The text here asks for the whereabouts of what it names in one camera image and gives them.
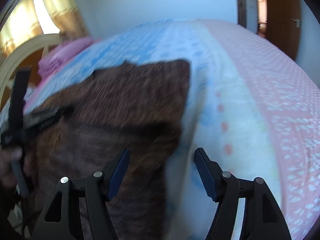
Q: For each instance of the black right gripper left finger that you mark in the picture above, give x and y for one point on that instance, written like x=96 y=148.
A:
x=60 y=218

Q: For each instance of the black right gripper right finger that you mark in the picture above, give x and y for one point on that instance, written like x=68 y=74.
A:
x=262 y=217

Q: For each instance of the brown knitted sweater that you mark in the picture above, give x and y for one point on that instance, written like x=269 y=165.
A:
x=132 y=107

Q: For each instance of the person left hand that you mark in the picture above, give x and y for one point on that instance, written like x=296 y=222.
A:
x=8 y=155

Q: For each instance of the cream wooden headboard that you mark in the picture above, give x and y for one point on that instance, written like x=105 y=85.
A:
x=26 y=55

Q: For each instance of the folded pink blanket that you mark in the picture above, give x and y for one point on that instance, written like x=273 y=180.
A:
x=61 y=54

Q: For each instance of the blue pink patterned bedsheet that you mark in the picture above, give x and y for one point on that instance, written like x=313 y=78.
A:
x=249 y=106

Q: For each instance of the yellow patterned curtain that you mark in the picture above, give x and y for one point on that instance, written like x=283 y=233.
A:
x=31 y=18

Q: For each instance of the brown wooden door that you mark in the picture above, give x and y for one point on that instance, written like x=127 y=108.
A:
x=281 y=30

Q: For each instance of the silver door handle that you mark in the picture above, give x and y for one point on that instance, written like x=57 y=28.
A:
x=297 y=22

